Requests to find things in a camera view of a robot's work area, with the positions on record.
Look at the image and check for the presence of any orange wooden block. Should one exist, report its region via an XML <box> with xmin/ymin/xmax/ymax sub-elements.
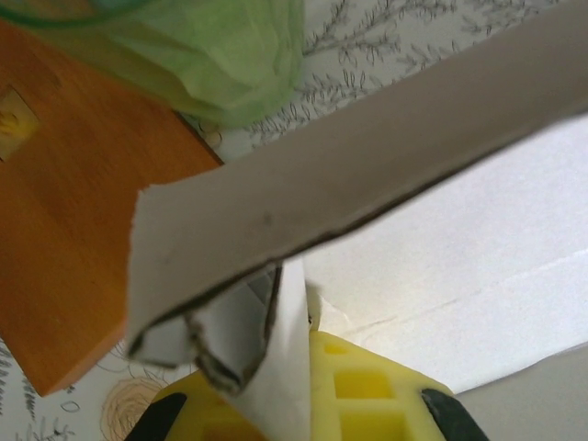
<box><xmin>0</xmin><ymin>20</ymin><xmax>225</xmax><ymax>399</ymax></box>

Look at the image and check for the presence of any white paper box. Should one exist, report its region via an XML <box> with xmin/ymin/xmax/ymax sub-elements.
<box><xmin>124</xmin><ymin>0</ymin><xmax>588</xmax><ymax>441</ymax></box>

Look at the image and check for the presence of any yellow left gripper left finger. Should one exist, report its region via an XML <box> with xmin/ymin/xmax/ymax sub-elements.
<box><xmin>130</xmin><ymin>371</ymin><xmax>272</xmax><ymax>441</ymax></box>

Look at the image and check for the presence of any floral table mat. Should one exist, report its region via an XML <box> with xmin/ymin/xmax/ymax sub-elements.
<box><xmin>0</xmin><ymin>0</ymin><xmax>560</xmax><ymax>441</ymax></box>

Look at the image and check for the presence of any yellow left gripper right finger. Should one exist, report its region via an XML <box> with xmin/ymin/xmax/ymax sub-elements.
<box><xmin>308</xmin><ymin>330</ymin><xmax>489</xmax><ymax>441</ymax></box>

